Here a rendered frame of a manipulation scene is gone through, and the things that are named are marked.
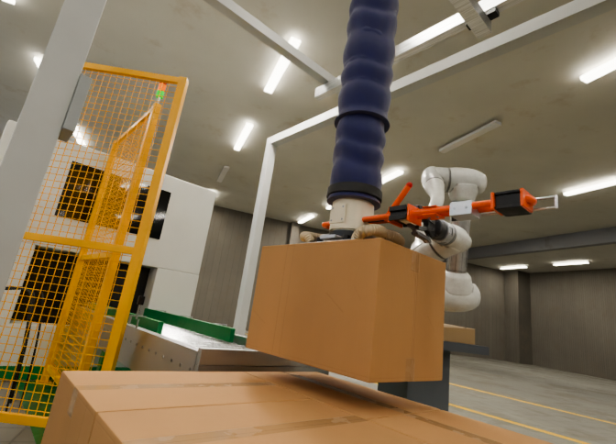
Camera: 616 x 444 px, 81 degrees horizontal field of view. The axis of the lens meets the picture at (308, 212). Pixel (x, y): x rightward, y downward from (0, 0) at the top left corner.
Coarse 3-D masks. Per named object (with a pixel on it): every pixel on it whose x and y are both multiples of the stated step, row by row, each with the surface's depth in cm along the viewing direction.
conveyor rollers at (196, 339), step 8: (168, 328) 265; (176, 328) 277; (168, 336) 220; (176, 336) 224; (184, 336) 236; (192, 336) 240; (200, 336) 244; (192, 344) 194; (200, 344) 205; (208, 344) 208; (216, 344) 212; (224, 344) 216; (232, 344) 228
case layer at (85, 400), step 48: (96, 384) 91; (144, 384) 98; (192, 384) 106; (240, 384) 114; (288, 384) 125; (336, 384) 138; (48, 432) 94; (96, 432) 69; (144, 432) 65; (192, 432) 68; (240, 432) 72; (288, 432) 75; (336, 432) 80; (384, 432) 85; (432, 432) 90; (480, 432) 97
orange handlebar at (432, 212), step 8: (488, 200) 104; (528, 200) 97; (536, 200) 97; (424, 208) 119; (432, 208) 117; (440, 208) 115; (448, 208) 113; (480, 208) 109; (488, 208) 107; (368, 216) 136; (376, 216) 133; (384, 216) 130; (424, 216) 123; (432, 216) 119; (440, 216) 118; (328, 224) 152
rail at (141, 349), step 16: (112, 320) 224; (128, 336) 196; (144, 336) 180; (160, 336) 171; (128, 352) 189; (144, 352) 174; (160, 352) 161; (176, 352) 150; (192, 352) 140; (144, 368) 169; (160, 368) 157; (176, 368) 146; (192, 368) 137
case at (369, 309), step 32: (288, 256) 136; (320, 256) 124; (352, 256) 113; (384, 256) 107; (416, 256) 119; (256, 288) 146; (288, 288) 131; (320, 288) 120; (352, 288) 110; (384, 288) 106; (416, 288) 117; (256, 320) 140; (288, 320) 127; (320, 320) 116; (352, 320) 106; (384, 320) 104; (416, 320) 115; (288, 352) 122; (320, 352) 112; (352, 352) 103; (384, 352) 102; (416, 352) 113
